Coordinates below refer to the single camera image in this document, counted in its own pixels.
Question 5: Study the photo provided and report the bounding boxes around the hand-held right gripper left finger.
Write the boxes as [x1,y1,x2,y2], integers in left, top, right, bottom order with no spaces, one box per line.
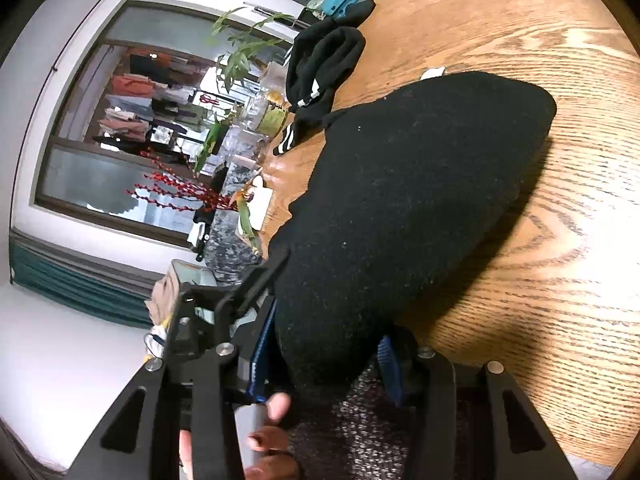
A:
[65,295,279,480]

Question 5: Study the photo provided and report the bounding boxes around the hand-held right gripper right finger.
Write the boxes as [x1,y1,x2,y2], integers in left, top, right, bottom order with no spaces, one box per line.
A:
[377,335,579,480]

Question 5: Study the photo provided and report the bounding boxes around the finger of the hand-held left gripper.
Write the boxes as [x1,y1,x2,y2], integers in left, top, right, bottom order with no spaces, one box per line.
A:
[215,249,292,324]

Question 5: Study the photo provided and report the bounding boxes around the plain black sweater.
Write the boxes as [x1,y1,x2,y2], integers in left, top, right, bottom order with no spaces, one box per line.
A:
[270,71,558,397]

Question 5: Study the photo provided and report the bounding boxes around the person's left hand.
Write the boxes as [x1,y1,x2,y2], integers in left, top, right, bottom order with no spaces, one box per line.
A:
[245,392,301,480]

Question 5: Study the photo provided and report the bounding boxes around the grey camouflage cloth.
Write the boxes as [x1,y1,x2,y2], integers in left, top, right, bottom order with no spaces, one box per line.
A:
[205,160,267,283]

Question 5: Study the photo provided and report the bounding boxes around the orange flower plant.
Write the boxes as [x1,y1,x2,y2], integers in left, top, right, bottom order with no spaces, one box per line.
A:
[232,185,264,261]

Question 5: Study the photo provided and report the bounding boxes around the person's grey knit clothing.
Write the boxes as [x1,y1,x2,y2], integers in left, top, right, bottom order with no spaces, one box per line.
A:
[287,355,426,480]

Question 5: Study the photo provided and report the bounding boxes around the white paper sheet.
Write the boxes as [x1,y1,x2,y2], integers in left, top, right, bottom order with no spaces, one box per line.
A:
[245,177,274,232]

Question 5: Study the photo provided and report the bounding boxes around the red berry branches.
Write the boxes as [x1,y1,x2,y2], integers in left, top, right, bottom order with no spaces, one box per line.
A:
[127,149,237,215]

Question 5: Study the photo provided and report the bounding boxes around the folded black white-striped sweater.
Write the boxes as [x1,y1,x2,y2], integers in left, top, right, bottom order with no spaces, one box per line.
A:
[271,110,341,157]

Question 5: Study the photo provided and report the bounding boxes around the glass jar with green label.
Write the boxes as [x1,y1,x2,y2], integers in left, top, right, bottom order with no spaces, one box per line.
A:
[255,91,294,137]

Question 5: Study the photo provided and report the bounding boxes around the window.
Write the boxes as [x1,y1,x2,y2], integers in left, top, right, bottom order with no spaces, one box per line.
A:
[34,0,301,248]

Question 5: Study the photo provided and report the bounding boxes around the clear plastic container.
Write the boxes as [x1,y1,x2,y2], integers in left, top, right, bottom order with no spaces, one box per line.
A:
[260,62,289,94]

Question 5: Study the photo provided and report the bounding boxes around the green leafy plant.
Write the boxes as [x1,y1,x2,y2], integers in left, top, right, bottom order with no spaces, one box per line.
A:
[210,7,297,93]

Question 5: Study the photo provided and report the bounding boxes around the crumpled black white-striped sweater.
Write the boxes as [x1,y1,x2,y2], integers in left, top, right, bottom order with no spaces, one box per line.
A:
[285,0,377,133]

